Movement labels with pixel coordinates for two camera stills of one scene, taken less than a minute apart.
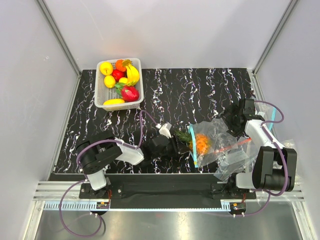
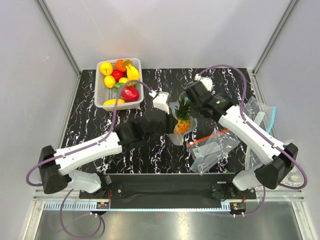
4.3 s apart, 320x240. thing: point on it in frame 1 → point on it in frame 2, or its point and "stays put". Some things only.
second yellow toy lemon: (109, 81) stays put
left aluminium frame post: (57, 35) stays put
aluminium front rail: (52, 191) stays put
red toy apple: (117, 74) stays put
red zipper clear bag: (235, 158) → (207, 150)
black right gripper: (233, 130) → (192, 106)
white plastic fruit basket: (103, 93) stays put
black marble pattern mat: (157, 135) stays put
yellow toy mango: (116, 101) stays put
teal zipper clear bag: (208, 139) → (182, 109)
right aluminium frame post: (289, 9) stays put
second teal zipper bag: (268, 113) stays put
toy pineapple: (199, 143) → (183, 115)
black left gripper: (180, 147) → (171, 121)
